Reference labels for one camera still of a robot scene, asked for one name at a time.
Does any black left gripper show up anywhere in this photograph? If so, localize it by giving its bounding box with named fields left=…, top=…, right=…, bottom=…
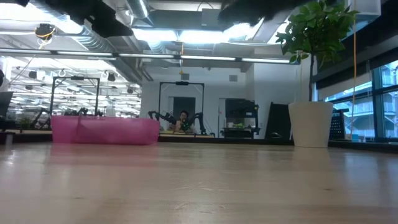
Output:
left=46, top=0, right=134, bottom=39

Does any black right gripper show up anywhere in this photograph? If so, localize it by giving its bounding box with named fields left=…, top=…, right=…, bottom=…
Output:
left=217, top=0, right=312, bottom=26

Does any red plastic basket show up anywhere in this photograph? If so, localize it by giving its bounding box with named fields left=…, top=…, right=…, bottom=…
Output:
left=50, top=114, right=161, bottom=146

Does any black round ceiling device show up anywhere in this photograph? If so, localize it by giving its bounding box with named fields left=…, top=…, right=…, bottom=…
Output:
left=34, top=23, right=57, bottom=40

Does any long ceiling light bar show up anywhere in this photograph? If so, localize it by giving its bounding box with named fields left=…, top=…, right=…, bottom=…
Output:
left=0, top=47, right=300, bottom=65

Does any bright ceiling light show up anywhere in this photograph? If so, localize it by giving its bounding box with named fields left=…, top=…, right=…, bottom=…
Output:
left=132, top=23, right=265, bottom=45

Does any green leafy plant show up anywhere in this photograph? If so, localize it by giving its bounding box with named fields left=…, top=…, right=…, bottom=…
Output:
left=275, top=0, right=361, bottom=102

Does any black equipment cart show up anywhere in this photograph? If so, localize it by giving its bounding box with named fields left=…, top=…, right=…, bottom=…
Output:
left=222, top=98, right=261, bottom=139

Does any white cup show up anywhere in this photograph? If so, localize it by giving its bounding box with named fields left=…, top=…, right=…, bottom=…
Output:
left=287, top=101, right=334, bottom=149

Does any person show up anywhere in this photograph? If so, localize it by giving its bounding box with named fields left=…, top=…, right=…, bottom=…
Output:
left=174, top=110, right=197, bottom=134

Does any black monitor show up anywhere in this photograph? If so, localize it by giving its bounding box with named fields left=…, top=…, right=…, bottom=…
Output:
left=0, top=91, right=15, bottom=131

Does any background wooden table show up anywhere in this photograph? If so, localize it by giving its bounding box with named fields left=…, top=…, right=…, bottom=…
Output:
left=159, top=129, right=216, bottom=138

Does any black perforated panel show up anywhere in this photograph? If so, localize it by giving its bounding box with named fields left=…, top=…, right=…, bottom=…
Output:
left=329, top=108, right=349, bottom=141

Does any silver ventilation duct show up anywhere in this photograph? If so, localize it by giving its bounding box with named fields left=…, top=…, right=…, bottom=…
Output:
left=29, top=0, right=156, bottom=86

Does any black background stand frame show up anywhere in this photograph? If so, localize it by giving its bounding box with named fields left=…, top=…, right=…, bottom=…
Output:
left=157, top=80, right=206, bottom=125
left=49, top=75, right=101, bottom=118

